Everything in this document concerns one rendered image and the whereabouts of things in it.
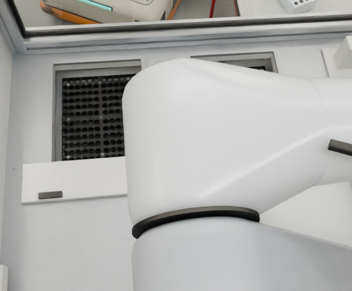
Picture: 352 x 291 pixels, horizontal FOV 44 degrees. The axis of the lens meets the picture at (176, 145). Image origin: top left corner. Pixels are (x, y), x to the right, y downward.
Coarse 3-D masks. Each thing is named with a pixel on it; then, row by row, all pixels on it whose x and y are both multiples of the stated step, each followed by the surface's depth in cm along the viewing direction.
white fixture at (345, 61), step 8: (344, 40) 95; (328, 48) 103; (336, 48) 103; (344, 48) 96; (328, 56) 102; (336, 56) 100; (344, 56) 96; (328, 64) 101; (336, 64) 100; (344, 64) 98; (328, 72) 100; (336, 72) 100; (344, 72) 100
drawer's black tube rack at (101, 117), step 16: (80, 96) 100; (96, 96) 100; (112, 96) 101; (64, 112) 98; (80, 112) 98; (96, 112) 103; (112, 112) 103; (64, 128) 97; (80, 128) 97; (96, 128) 101; (112, 128) 101; (64, 144) 95; (80, 144) 99; (96, 144) 99; (112, 144) 99; (64, 160) 97
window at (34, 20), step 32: (32, 0) 86; (64, 0) 87; (96, 0) 88; (128, 0) 89; (160, 0) 90; (192, 0) 91; (224, 0) 92; (256, 0) 93; (288, 0) 94; (320, 0) 95; (32, 32) 95
